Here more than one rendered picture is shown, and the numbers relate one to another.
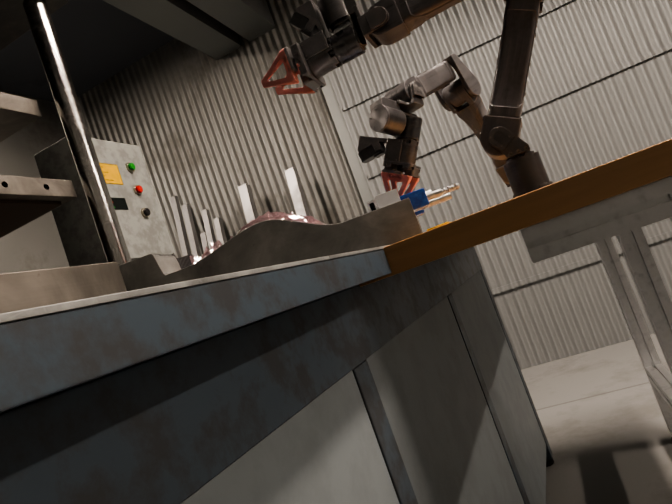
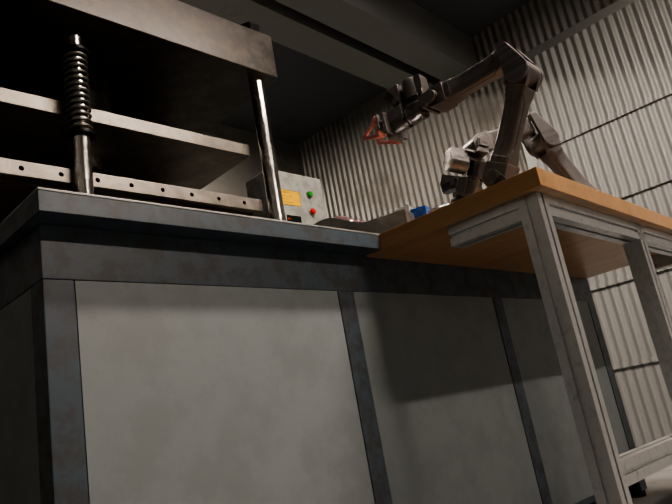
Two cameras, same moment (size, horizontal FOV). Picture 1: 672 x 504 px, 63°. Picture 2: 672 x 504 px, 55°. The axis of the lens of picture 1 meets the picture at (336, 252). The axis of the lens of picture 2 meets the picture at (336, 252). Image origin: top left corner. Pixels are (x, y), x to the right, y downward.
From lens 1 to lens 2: 91 cm
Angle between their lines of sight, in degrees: 24
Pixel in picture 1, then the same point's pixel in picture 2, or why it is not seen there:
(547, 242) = (461, 235)
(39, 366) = (175, 218)
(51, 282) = not seen: hidden behind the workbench
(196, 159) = (398, 196)
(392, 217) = (394, 219)
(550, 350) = not seen: outside the picture
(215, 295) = (238, 220)
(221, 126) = (423, 166)
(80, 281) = not seen: hidden behind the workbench
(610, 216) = (491, 220)
